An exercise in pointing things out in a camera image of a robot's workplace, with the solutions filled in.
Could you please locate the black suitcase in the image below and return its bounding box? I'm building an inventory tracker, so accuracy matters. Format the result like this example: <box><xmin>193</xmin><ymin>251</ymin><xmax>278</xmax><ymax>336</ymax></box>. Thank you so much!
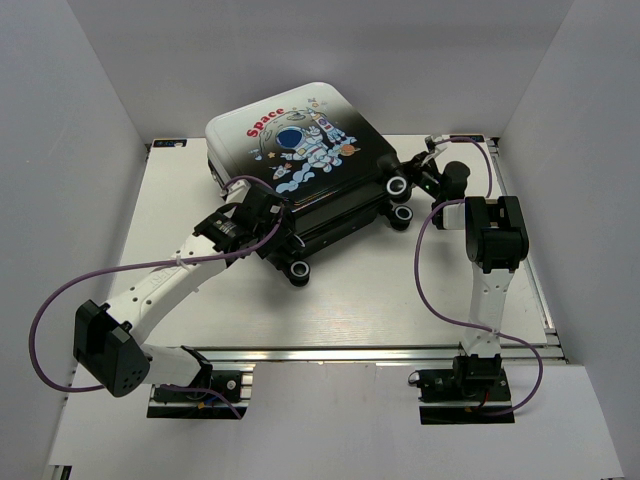
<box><xmin>205</xmin><ymin>82</ymin><xmax>413</xmax><ymax>286</ymax></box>

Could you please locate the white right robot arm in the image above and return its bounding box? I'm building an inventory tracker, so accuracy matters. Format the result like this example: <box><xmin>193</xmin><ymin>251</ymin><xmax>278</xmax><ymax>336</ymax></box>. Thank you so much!
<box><xmin>407</xmin><ymin>154</ymin><xmax>529</xmax><ymax>359</ymax></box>

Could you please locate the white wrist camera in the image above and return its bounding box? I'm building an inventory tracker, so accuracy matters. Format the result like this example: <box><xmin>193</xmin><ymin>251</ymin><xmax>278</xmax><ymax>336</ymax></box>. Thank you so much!
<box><xmin>424</xmin><ymin>135</ymin><xmax>448</xmax><ymax>162</ymax></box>
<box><xmin>220</xmin><ymin>180</ymin><xmax>251</xmax><ymax>204</ymax></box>

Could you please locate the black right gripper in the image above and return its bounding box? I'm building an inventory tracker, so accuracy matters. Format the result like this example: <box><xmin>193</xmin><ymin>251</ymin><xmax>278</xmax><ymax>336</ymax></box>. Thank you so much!
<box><xmin>391</xmin><ymin>149</ymin><xmax>447</xmax><ymax>200</ymax></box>

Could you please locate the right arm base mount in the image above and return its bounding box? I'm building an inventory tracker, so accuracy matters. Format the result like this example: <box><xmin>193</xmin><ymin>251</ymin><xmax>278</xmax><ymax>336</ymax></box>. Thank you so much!
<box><xmin>408</xmin><ymin>354</ymin><xmax>515</xmax><ymax>426</ymax></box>

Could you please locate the blue label sticker left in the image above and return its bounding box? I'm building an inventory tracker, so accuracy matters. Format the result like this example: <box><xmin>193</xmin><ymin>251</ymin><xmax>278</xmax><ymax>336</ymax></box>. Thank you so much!
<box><xmin>152</xmin><ymin>139</ymin><xmax>187</xmax><ymax>148</ymax></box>

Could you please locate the blue label sticker right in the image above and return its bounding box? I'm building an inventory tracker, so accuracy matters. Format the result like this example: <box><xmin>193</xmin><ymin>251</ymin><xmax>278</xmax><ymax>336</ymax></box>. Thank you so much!
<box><xmin>450</xmin><ymin>134</ymin><xmax>486</xmax><ymax>143</ymax></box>

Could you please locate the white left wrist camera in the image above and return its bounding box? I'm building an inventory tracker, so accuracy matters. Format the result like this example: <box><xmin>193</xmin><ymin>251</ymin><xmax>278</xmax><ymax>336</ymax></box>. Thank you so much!
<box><xmin>220</xmin><ymin>180</ymin><xmax>251</xmax><ymax>204</ymax></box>

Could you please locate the blue label sticker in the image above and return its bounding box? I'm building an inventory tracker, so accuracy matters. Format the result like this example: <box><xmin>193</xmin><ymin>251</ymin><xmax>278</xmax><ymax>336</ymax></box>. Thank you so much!
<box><xmin>152</xmin><ymin>139</ymin><xmax>187</xmax><ymax>148</ymax></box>
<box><xmin>450</xmin><ymin>134</ymin><xmax>486</xmax><ymax>143</ymax></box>

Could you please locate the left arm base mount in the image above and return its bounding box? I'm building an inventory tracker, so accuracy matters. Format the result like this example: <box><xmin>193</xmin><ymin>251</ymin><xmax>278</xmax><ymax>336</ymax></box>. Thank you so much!
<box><xmin>146</xmin><ymin>370</ymin><xmax>253</xmax><ymax>420</ymax></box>

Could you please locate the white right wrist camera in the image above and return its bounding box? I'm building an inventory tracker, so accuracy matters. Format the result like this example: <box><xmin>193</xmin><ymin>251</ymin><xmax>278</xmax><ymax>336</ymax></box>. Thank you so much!
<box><xmin>424</xmin><ymin>135</ymin><xmax>448</xmax><ymax>162</ymax></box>

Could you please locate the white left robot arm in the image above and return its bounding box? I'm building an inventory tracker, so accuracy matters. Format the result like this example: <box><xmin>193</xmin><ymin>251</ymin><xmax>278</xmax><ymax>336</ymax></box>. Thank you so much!
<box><xmin>74</xmin><ymin>185</ymin><xmax>292</xmax><ymax>399</ymax></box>

